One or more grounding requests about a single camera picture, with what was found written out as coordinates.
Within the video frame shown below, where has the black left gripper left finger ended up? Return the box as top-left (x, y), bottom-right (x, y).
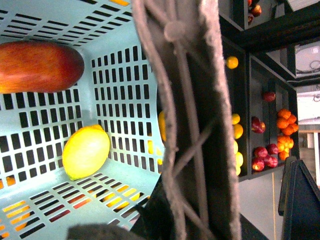
top-left (66, 224), bottom-right (140, 240)

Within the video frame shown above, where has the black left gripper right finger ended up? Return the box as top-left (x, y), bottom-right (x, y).
top-left (278, 156), bottom-right (320, 240)

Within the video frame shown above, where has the yellow lemon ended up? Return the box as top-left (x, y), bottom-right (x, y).
top-left (62, 124), bottom-right (111, 181)

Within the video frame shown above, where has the light teal plastic basket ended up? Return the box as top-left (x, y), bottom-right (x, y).
top-left (0, 0), bottom-right (165, 240)

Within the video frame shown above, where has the red yellow mango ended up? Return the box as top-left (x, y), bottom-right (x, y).
top-left (0, 41), bottom-right (85, 94)

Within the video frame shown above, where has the lemon row on shelf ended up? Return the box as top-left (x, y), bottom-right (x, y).
top-left (232, 113), bottom-right (244, 176)

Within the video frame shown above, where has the red apple pile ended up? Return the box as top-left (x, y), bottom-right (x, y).
top-left (251, 143), bottom-right (279, 172)

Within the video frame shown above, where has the lower orange pile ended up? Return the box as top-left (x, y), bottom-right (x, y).
top-left (277, 135), bottom-right (294, 161)

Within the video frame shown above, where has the orange pile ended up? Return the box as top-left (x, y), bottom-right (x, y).
top-left (277, 135), bottom-right (294, 161)
top-left (276, 108), bottom-right (299, 136)

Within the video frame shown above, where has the upper orange pile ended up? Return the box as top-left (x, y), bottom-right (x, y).
top-left (276, 108), bottom-right (299, 136)

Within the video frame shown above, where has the red apple lower shelf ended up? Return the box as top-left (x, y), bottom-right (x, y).
top-left (251, 116), bottom-right (266, 134)

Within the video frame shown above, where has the red apple shelf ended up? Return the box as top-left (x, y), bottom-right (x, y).
top-left (251, 116), bottom-right (266, 134)
top-left (262, 91), bottom-right (276, 103)

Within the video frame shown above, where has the red apple upper shelf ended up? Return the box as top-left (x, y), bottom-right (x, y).
top-left (262, 91), bottom-right (276, 103)

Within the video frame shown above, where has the black fruit display shelf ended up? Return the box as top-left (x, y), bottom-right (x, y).
top-left (218, 0), bottom-right (320, 181)

